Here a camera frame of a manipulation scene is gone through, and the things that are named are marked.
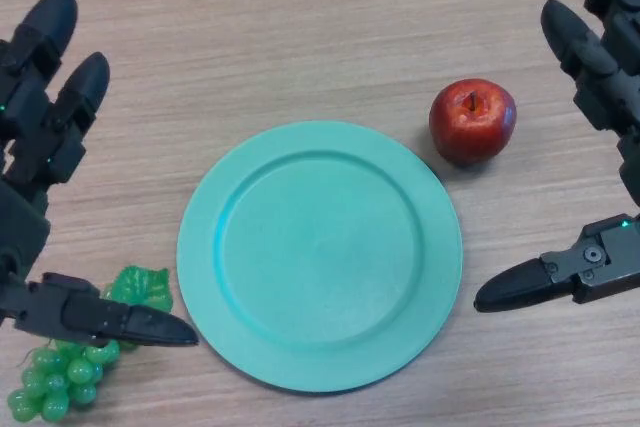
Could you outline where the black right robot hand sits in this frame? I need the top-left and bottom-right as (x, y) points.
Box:
(473, 0), (640, 313)

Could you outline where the green plastic grape bunch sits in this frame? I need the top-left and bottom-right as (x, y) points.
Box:
(7, 265), (174, 423)

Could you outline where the red apple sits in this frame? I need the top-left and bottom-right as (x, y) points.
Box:
(428, 78), (518, 167)

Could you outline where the green round plate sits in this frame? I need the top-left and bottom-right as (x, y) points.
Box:
(176, 120), (462, 394)

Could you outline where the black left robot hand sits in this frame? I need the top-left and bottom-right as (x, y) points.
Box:
(0, 0), (200, 349)

